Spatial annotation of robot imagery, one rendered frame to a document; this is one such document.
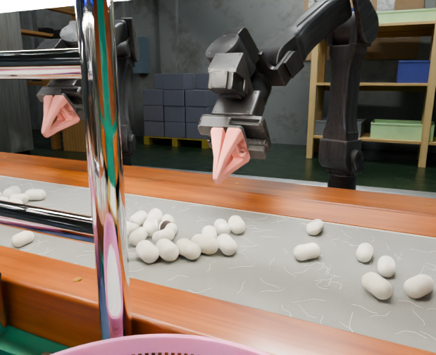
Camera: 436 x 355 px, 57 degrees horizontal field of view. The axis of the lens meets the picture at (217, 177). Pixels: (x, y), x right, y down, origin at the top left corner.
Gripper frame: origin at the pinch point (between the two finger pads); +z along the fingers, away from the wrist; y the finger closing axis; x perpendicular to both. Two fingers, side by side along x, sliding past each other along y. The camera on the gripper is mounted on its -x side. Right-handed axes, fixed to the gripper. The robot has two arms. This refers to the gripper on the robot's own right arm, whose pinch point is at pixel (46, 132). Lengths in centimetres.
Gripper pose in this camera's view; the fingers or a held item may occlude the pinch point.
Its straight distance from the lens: 83.3
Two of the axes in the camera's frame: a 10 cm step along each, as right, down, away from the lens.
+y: 9.3, 0.9, -3.6
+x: 2.5, 6.0, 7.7
